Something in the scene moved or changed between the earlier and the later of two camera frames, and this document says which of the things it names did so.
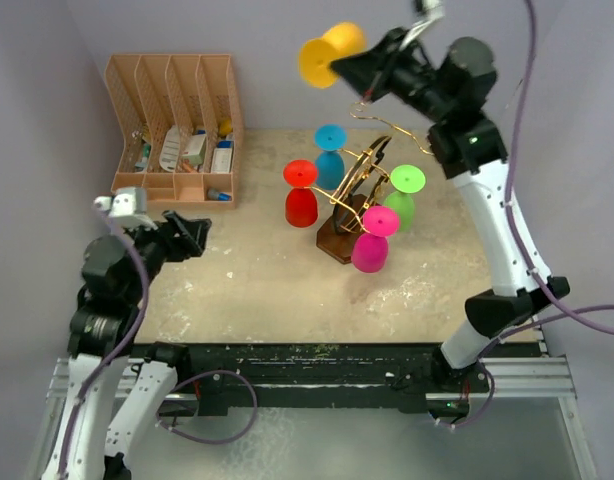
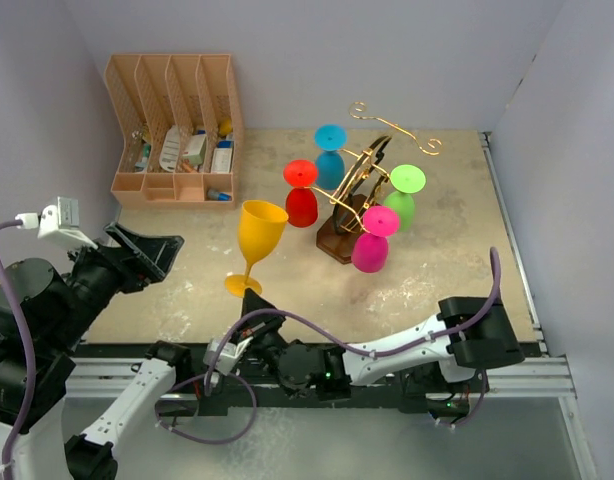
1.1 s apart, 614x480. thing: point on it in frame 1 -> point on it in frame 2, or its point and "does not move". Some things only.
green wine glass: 405,179 does not move
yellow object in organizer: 225,127 does not move
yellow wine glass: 339,41 -> 261,226
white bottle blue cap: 222,157 does not move
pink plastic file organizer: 179,122 does not move
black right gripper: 371,72 -> 258,329
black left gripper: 189,239 -> 138,258
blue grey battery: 215,194 does not move
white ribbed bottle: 170,151 does not move
